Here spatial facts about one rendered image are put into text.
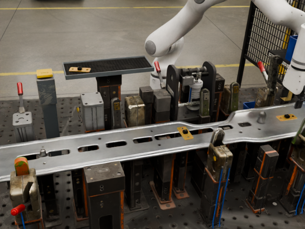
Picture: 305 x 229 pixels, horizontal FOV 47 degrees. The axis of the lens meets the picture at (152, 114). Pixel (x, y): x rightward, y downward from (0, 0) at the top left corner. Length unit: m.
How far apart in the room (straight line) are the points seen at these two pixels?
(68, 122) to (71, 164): 0.79
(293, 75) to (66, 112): 1.25
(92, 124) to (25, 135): 0.25
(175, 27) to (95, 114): 0.60
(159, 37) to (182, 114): 0.41
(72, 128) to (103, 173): 0.85
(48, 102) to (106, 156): 0.40
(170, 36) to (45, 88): 0.64
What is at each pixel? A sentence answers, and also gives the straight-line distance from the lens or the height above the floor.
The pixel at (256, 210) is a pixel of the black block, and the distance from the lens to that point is 1.53.
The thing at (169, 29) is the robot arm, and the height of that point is 1.25.
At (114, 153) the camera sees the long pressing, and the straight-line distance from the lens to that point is 1.26.
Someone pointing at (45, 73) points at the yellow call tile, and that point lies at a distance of 1.48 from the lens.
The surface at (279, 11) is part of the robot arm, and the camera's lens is 1.45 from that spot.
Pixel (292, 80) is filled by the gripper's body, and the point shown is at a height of 1.18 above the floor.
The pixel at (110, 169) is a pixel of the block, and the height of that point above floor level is 1.03.
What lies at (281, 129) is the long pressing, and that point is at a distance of 1.51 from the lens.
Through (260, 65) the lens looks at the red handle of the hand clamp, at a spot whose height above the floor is 1.14.
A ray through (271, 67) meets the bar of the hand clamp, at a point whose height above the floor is 1.17.
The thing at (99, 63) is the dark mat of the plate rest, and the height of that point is 1.16.
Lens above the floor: 1.77
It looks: 31 degrees down
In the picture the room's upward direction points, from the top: 3 degrees clockwise
